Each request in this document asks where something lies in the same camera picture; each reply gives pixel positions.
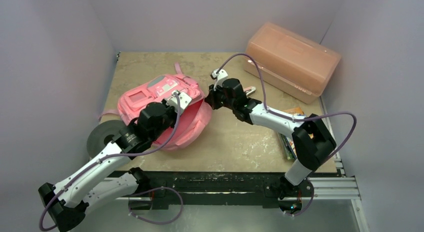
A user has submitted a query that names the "pink backpack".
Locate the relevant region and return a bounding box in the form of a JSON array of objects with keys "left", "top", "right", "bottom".
[{"left": 100, "top": 63, "right": 213, "bottom": 151}]

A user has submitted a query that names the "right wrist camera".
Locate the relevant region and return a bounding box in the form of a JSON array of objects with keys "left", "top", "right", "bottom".
[{"left": 210, "top": 69, "right": 228, "bottom": 91}]

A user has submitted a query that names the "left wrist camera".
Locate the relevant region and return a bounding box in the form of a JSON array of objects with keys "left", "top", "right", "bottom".
[{"left": 166, "top": 90, "right": 192, "bottom": 113}]

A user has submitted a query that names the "grey tape roll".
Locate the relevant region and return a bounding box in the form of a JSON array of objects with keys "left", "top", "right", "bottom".
[{"left": 86, "top": 120, "right": 126, "bottom": 158}]

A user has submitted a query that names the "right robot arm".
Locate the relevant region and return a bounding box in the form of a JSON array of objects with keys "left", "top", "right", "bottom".
[{"left": 205, "top": 78, "right": 336, "bottom": 195}]

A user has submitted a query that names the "green book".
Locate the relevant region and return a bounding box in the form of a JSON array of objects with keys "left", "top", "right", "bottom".
[{"left": 278, "top": 133, "right": 297, "bottom": 160}]

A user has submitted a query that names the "pink mini stapler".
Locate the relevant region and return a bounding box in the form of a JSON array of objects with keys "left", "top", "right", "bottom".
[{"left": 243, "top": 86, "right": 257, "bottom": 97}]

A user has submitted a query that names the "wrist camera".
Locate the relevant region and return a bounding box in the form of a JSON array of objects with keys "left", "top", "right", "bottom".
[
  {"left": 166, "top": 90, "right": 192, "bottom": 113},
  {"left": 210, "top": 69, "right": 228, "bottom": 91}
]

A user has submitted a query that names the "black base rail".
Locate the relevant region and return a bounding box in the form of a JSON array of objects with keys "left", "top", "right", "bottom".
[{"left": 99, "top": 170, "right": 362, "bottom": 211}]

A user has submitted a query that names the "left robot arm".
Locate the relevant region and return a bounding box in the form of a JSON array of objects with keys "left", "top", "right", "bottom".
[{"left": 38, "top": 100, "right": 189, "bottom": 231}]

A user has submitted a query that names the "blue treehouse book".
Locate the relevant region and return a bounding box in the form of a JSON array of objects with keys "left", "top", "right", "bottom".
[{"left": 287, "top": 137, "right": 297, "bottom": 159}]

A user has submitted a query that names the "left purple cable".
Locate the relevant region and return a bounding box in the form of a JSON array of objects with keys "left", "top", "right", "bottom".
[{"left": 38, "top": 91, "right": 182, "bottom": 232}]

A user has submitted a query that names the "orange book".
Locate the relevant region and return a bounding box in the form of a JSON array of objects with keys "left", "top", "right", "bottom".
[{"left": 284, "top": 107, "right": 306, "bottom": 120}]

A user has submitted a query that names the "orange plastic storage box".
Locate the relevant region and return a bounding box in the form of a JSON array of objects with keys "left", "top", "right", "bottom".
[{"left": 242, "top": 23, "right": 342, "bottom": 104}]

